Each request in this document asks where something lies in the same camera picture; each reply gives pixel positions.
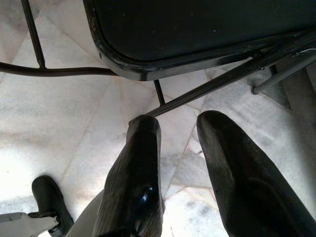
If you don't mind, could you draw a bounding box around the white robot leg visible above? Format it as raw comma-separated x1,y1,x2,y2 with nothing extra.
0,211,60,237

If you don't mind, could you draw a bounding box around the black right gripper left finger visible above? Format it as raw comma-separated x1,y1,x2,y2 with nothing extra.
97,115,166,237

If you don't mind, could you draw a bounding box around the black folding chair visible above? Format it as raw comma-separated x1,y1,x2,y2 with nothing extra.
82,0,316,118

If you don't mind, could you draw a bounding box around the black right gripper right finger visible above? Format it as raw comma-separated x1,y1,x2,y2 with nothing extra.
197,110,316,237

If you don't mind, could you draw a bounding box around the grey white table leg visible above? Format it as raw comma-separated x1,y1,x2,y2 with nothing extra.
251,58,316,96

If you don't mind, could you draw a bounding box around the black metal table leg frame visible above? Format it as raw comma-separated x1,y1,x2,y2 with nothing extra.
0,0,118,78

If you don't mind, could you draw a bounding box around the black robot foot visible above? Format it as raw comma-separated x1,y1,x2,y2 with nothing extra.
31,175,75,237

